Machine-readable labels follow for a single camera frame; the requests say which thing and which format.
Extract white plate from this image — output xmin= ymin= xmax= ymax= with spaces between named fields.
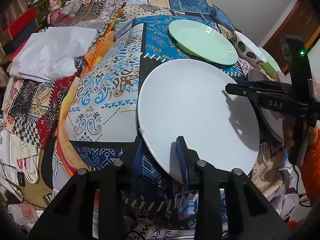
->
xmin=137 ymin=59 xmax=260 ymax=181

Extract white bowl black spots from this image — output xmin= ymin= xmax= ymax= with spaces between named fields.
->
xmin=233 ymin=31 xmax=267 ymax=66

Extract patchwork patterned tablecloth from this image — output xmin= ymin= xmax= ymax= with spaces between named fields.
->
xmin=3 ymin=0 xmax=235 ymax=239

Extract light green plate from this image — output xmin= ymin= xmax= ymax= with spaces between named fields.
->
xmin=168 ymin=20 xmax=238 ymax=66

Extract right hand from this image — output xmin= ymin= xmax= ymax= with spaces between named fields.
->
xmin=283 ymin=116 xmax=296 ymax=150

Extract light green bowl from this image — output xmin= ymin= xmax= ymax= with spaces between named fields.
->
xmin=259 ymin=47 xmax=281 ymax=79

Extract white cloth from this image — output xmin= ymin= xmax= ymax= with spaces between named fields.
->
xmin=9 ymin=27 xmax=97 ymax=82

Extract pink rabbit toy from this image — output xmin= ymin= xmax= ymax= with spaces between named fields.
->
xmin=47 ymin=0 xmax=62 ymax=25

